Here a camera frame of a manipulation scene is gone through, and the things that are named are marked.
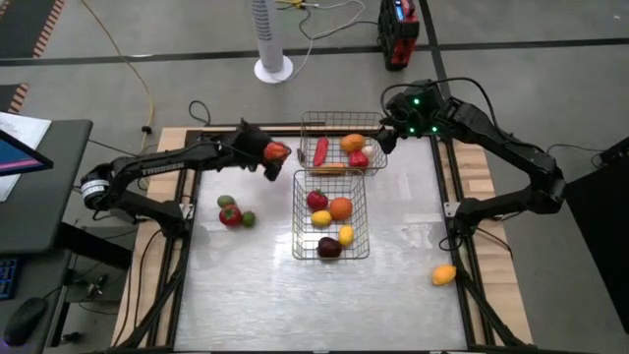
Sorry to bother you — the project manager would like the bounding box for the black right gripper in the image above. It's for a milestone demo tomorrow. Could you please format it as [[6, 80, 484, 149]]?
[[375, 105, 422, 155]]

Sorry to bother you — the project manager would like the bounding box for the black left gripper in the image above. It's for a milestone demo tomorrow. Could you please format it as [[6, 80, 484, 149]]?
[[223, 120, 285, 182]]

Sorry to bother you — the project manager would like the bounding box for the large red bell pepper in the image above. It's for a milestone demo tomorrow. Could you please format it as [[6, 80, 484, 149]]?
[[262, 141, 292, 164]]

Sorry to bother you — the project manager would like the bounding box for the small red bell pepper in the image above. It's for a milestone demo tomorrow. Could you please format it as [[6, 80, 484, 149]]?
[[348, 149, 371, 169]]

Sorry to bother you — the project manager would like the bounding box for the tan orange potato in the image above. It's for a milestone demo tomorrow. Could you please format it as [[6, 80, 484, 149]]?
[[339, 133, 367, 153]]

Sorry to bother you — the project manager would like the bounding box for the long red chili pepper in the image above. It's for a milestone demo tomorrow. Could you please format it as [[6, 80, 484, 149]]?
[[313, 136, 329, 168]]

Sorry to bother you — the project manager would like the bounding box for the orange carrot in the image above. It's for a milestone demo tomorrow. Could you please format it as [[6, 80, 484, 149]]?
[[310, 162, 348, 177]]

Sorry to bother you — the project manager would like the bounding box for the red strawberry with green leaves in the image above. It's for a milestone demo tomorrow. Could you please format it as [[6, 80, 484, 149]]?
[[306, 189, 329, 212]]

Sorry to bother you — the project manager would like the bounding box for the round orange fruit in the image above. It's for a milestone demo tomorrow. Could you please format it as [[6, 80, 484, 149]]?
[[328, 196, 355, 221]]

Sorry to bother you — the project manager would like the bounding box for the dark purple plum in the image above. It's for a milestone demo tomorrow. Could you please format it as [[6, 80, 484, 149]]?
[[316, 236, 344, 260]]

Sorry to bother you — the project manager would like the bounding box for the yellow orange mango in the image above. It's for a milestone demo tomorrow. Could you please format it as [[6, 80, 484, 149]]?
[[430, 264, 458, 287]]

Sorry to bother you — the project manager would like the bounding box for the red tomato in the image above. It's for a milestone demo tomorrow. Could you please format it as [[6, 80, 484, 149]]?
[[218, 204, 244, 228]]

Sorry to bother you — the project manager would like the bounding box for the red black power station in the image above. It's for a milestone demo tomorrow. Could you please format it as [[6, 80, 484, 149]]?
[[376, 0, 422, 72]]

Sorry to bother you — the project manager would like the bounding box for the white tower fan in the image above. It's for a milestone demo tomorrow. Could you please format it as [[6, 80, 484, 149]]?
[[248, 0, 295, 85]]

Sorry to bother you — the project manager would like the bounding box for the black side desk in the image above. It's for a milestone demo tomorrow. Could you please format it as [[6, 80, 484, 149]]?
[[0, 117, 94, 354]]

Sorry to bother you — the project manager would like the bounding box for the white paper sheet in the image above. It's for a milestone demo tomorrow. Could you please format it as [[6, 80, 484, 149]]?
[[0, 111, 53, 203]]

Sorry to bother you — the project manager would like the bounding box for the desk monitor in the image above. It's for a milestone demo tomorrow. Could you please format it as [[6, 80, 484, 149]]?
[[0, 128, 54, 177]]

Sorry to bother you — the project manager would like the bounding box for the black mat orange striped edge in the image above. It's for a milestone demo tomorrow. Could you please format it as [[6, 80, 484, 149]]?
[[0, 83, 29, 114], [0, 0, 65, 59]]

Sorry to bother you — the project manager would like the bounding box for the black keyboard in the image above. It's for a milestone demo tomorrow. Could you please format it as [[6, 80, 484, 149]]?
[[0, 258, 19, 301]]

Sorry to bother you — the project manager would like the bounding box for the black computer mouse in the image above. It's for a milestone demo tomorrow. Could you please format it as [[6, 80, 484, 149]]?
[[3, 297, 48, 348]]

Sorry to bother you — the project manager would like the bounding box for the bronze wire basket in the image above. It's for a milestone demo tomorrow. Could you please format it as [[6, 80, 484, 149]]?
[[298, 110, 389, 177], [291, 168, 372, 262]]

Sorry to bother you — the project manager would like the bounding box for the black floor cable loop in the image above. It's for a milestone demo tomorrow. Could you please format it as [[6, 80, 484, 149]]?
[[189, 100, 212, 127]]

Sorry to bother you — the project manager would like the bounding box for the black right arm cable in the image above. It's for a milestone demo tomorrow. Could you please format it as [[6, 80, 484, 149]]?
[[380, 76, 498, 132]]

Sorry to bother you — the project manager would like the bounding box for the white floor cable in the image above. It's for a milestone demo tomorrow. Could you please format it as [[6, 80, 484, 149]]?
[[284, 0, 369, 83]]

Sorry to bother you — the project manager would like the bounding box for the yellow hanging cable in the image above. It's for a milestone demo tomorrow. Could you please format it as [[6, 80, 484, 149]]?
[[78, 0, 156, 148]]

